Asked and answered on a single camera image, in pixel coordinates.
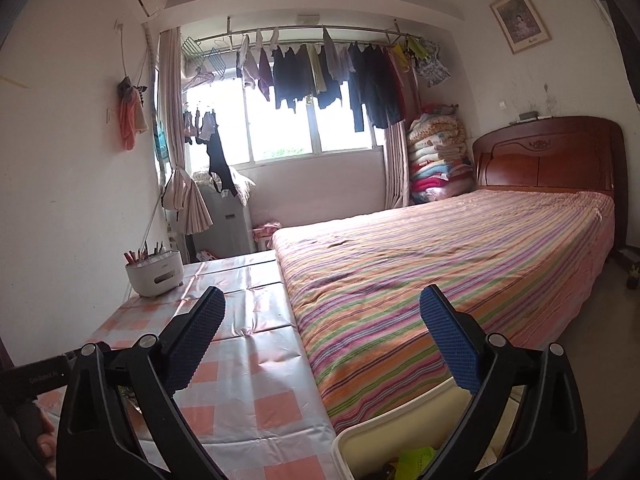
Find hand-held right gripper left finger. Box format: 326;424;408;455
56;286;226;480

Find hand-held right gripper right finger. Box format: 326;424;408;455
419;284;588;480

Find yellow green sponge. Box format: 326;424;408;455
397;446;443;478

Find cream plastic bin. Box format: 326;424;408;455
332;377;503;480

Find person's left hand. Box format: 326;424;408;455
36;412;57;461

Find pink checkered tablecloth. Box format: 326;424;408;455
37;250;336;480

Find white pen holder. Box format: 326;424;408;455
125;250;184;298

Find striped bed sheet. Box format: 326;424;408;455
270;189;616;436

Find bunch of pencils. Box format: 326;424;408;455
125;241;173;265

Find grey air cooler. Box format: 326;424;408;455
192;187;255;261

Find pink floor bundle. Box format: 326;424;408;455
252;221;281;251

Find floral pillow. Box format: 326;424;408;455
192;167;256;206

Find black tank top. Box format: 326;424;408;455
205;122;238;198

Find beige striped curtain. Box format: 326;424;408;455
382;122;411;209

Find stack of folded quilts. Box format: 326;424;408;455
406;104;475;206

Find beige tied curtain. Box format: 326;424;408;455
157;27;216;236

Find wooden headboard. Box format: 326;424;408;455
471;116;628;251

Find sock drying hanger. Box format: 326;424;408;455
181;105;220;147

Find window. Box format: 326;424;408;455
182;77;386;163

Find orange hanging cloth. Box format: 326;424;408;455
117;76;150;151

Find row of hanging clothes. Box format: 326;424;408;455
235;27;451;133

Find wire clothes hangers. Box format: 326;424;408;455
180;35;226;88

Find metal clothes rail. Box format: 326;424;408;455
192;24;441;50

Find framed wall picture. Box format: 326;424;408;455
489;0;552;56

